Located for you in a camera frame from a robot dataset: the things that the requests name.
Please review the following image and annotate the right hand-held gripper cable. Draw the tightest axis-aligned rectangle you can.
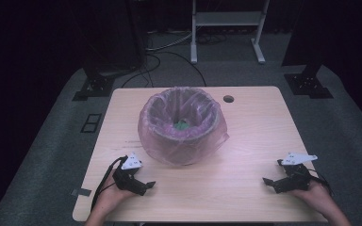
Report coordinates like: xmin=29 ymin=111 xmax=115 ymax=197
xmin=306 ymin=169 xmax=335 ymax=197

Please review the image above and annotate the green crumpled item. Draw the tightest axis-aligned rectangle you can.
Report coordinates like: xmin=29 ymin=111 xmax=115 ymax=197
xmin=173 ymin=121 xmax=191 ymax=132

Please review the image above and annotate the left hand-held gripper cable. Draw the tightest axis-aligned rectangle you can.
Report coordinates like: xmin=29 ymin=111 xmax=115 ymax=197
xmin=90 ymin=155 xmax=129 ymax=211

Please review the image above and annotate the bin with clear plastic bag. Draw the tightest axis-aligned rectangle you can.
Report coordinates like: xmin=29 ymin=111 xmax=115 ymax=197
xmin=137 ymin=86 xmax=231 ymax=167

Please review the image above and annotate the black floor cable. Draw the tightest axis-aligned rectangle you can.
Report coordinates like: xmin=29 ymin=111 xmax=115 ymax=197
xmin=120 ymin=51 xmax=208 ymax=89

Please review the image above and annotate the person's left hand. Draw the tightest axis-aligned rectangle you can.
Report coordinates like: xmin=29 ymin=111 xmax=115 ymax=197
xmin=91 ymin=170 xmax=139 ymax=220

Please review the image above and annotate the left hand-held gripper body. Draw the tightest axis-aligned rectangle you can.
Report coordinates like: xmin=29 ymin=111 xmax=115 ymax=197
xmin=111 ymin=152 xmax=148 ymax=196

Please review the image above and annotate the grey round trash bin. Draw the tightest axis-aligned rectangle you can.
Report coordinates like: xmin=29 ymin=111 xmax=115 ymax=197
xmin=140 ymin=90 xmax=224 ymax=164

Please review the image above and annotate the hand-held gripper cable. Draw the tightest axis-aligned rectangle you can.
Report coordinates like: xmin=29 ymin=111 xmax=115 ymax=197
xmin=306 ymin=169 xmax=335 ymax=197
xmin=90 ymin=155 xmax=129 ymax=211

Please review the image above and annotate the grey tape strip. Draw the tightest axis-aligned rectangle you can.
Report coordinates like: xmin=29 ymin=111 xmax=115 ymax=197
xmin=69 ymin=187 xmax=93 ymax=198

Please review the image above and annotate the white metal stand frame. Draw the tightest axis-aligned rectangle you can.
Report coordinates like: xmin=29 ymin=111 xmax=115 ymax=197
xmin=189 ymin=0 xmax=271 ymax=66

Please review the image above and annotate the grey floor cable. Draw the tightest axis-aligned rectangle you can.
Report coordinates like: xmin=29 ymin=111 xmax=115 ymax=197
xmin=145 ymin=29 xmax=196 ymax=53

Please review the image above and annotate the person's right hand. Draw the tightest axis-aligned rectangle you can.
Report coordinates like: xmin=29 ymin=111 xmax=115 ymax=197
xmin=290 ymin=179 xmax=335 ymax=215

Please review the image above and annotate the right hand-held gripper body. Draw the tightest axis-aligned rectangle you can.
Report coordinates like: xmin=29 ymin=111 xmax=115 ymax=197
xmin=274 ymin=152 xmax=319 ymax=194

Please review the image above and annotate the black stand with base plate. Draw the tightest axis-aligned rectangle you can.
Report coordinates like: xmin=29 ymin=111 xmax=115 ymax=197
xmin=72 ymin=57 xmax=116 ymax=103
xmin=283 ymin=60 xmax=335 ymax=100

